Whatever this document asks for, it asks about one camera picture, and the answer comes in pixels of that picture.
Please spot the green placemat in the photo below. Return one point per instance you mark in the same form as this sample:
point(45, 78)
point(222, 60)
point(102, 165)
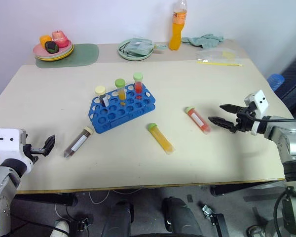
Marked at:
point(86, 55)

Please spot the dark rounded shape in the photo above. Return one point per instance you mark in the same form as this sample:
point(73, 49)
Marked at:
point(118, 219)
point(181, 217)

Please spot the blue ribbed container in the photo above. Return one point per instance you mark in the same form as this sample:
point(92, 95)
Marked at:
point(276, 81)

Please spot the orange drink plastic bottle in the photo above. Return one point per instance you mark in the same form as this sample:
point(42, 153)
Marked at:
point(177, 32)

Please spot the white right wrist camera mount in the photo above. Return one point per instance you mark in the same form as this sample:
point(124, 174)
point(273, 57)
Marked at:
point(261, 100)

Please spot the black caster bracket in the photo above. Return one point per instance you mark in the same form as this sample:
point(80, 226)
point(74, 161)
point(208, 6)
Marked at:
point(215, 219)

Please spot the yellow-capped brown liquid tube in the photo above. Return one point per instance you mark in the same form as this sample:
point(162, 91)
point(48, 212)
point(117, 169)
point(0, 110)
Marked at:
point(103, 96)

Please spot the pink toy food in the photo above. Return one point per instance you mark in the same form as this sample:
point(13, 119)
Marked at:
point(60, 38)

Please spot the green-capped red liquid tube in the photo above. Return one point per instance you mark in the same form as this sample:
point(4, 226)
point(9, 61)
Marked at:
point(198, 119)
point(138, 84)

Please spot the blue test tube rack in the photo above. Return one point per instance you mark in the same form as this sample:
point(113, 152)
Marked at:
point(118, 116)

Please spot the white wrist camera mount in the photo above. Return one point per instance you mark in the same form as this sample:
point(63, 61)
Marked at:
point(261, 100)
point(8, 143)

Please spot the mint green plate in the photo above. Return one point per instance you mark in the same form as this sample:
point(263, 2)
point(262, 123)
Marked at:
point(128, 56)

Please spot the clear plastic zip bag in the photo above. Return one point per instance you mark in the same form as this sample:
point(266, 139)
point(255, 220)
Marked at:
point(214, 55)

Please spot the grey shoe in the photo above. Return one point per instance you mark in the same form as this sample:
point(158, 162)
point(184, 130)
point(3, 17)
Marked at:
point(256, 230)

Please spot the white shoe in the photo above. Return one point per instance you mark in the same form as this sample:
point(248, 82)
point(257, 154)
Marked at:
point(62, 226)

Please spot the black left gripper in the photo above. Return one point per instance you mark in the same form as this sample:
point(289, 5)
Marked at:
point(37, 150)

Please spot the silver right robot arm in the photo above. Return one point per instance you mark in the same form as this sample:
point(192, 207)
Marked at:
point(288, 138)

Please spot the cream-capped brown liquid tube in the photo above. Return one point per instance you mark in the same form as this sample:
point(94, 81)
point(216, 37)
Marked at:
point(77, 143)

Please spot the orange toy food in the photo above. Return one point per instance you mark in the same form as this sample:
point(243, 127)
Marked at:
point(45, 39)

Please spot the black table frame bar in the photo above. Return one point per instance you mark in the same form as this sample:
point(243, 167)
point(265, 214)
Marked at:
point(47, 198)
point(246, 188)

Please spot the yellow plate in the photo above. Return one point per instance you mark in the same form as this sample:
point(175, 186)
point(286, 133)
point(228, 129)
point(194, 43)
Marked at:
point(61, 58)

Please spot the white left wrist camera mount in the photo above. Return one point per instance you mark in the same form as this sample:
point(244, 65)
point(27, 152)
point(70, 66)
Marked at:
point(8, 143)

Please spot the pink plate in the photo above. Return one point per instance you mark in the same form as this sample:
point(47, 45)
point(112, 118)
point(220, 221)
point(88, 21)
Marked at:
point(39, 51)

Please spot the light green plate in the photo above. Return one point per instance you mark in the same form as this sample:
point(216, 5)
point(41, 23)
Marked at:
point(68, 51)

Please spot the pale green packet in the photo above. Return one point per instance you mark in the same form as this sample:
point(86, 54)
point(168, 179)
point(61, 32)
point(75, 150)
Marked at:
point(140, 47)

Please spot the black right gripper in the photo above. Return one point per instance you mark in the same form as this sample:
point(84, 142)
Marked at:
point(244, 122)

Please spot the green-capped yellow liquid tube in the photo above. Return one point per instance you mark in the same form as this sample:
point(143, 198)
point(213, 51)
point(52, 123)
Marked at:
point(121, 90)
point(161, 139)

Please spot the dark chair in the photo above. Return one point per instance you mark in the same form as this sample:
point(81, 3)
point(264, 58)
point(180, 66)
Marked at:
point(294, 81)

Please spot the black and green toy food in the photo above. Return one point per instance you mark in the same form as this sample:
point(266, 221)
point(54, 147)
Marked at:
point(51, 47)

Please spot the thin yellow plastic stick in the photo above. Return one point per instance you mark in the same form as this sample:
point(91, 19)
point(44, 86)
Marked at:
point(219, 64)

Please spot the small black floor device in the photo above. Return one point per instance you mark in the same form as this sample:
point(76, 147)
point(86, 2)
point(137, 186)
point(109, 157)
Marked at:
point(82, 222)

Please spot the teal cloth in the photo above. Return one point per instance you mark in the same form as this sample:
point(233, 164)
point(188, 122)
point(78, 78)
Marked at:
point(204, 40)

